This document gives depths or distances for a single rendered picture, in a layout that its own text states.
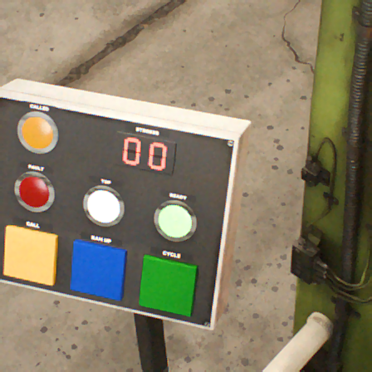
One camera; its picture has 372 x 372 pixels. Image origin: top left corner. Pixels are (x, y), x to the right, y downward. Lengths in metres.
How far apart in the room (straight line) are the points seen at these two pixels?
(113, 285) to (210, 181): 0.21
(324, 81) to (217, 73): 1.74
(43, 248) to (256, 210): 1.39
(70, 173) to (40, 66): 1.84
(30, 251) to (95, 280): 0.10
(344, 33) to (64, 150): 0.39
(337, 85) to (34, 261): 0.48
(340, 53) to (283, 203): 1.46
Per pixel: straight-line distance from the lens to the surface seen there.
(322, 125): 1.41
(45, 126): 1.33
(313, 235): 1.60
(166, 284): 1.34
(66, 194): 1.35
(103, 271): 1.37
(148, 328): 1.68
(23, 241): 1.40
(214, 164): 1.27
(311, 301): 1.75
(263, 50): 3.16
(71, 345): 2.50
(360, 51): 1.25
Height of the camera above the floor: 2.12
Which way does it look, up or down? 50 degrees down
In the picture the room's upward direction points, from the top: 4 degrees counter-clockwise
